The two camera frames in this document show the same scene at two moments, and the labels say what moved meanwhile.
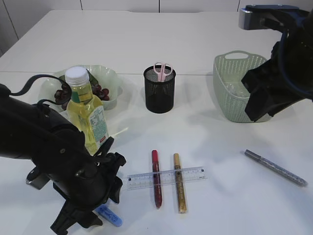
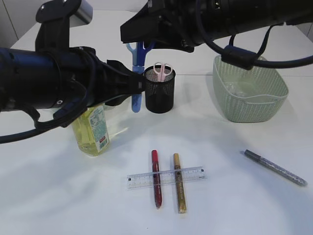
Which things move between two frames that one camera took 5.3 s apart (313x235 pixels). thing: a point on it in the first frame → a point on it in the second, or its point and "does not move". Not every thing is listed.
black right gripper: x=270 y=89 → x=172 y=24
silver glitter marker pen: x=277 y=168 does not move
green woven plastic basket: x=229 y=68 does not move
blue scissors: x=106 y=214 → x=139 y=57
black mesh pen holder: x=159 y=95 does not move
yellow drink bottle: x=85 y=110 does not move
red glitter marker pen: x=157 y=192 does not move
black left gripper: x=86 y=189 → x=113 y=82
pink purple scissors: x=162 y=70 does not move
